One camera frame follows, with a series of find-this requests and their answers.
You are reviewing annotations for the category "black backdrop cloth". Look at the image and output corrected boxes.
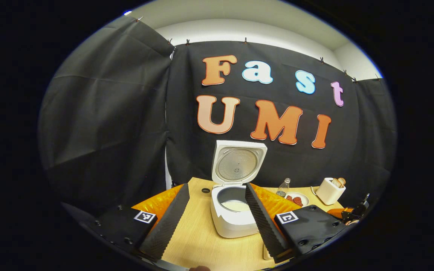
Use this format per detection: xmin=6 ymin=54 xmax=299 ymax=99
xmin=38 ymin=15 xmax=397 ymax=215

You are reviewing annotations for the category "white toaster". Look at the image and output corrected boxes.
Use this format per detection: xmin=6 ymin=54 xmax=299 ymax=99
xmin=316 ymin=178 xmax=346 ymax=206

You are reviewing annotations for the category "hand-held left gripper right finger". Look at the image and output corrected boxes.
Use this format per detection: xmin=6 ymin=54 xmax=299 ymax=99
xmin=245 ymin=183 xmax=347 ymax=264

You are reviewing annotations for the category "white oval plate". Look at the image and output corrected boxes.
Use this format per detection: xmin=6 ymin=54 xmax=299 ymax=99
xmin=284 ymin=192 xmax=310 ymax=207

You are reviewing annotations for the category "white rice cooker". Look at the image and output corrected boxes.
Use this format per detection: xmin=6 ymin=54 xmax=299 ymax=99
xmin=210 ymin=140 xmax=268 ymax=239

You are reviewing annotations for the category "clear plastic water bottle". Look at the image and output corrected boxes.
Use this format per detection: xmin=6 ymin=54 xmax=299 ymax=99
xmin=276 ymin=178 xmax=290 ymax=197

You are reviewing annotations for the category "white rice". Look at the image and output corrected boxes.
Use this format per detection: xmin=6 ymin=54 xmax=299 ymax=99
xmin=222 ymin=201 xmax=251 ymax=212

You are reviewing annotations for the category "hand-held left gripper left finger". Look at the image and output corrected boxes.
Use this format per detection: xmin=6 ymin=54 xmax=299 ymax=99
xmin=96 ymin=184 xmax=190 ymax=262

